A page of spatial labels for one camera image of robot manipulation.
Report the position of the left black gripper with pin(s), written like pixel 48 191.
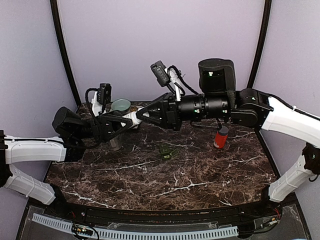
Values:
pixel 102 126

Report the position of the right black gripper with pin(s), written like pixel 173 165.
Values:
pixel 165 115

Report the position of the small white pill bottle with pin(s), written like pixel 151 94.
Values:
pixel 133 117

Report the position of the grey bottle cap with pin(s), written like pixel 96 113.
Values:
pixel 223 131

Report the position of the orange pill bottle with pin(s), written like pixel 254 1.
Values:
pixel 220 140

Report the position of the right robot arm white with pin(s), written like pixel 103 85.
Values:
pixel 249 107

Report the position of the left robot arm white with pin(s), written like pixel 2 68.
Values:
pixel 75 136

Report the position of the teal ceramic bowl on plate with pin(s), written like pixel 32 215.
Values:
pixel 123 105

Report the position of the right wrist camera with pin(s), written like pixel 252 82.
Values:
pixel 167 77

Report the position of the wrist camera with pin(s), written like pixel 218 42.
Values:
pixel 167 77
pixel 101 97

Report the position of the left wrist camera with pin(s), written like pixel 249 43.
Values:
pixel 101 97

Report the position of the grey slotted cable duct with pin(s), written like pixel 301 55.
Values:
pixel 122 231

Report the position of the black right corner frame post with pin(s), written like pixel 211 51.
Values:
pixel 260 43

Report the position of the black corner frame post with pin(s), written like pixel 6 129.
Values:
pixel 260 43
pixel 63 51

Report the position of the black left corner frame post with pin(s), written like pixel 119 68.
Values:
pixel 63 51

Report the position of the black front table rail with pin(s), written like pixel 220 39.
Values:
pixel 93 212

